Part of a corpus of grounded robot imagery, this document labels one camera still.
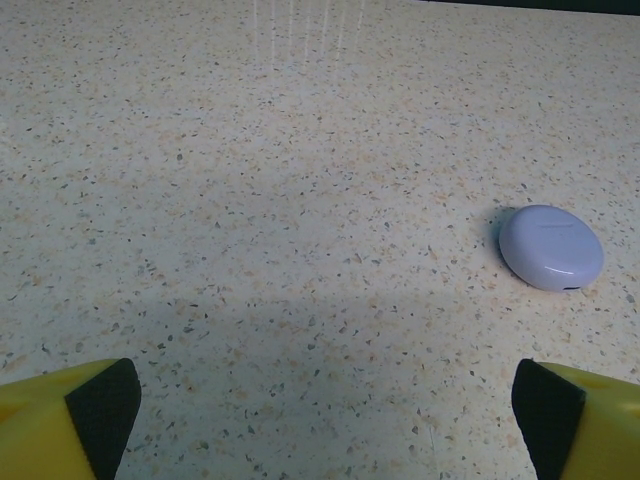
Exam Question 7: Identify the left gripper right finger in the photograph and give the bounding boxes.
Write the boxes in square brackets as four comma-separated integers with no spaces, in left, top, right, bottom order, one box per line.
[514,357,640,480]

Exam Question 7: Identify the purple earbud charging case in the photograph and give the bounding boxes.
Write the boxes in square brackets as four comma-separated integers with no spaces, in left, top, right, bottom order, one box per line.
[498,203,606,294]

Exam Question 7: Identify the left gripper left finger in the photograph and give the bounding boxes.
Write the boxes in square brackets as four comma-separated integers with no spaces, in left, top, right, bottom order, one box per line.
[0,357,144,480]

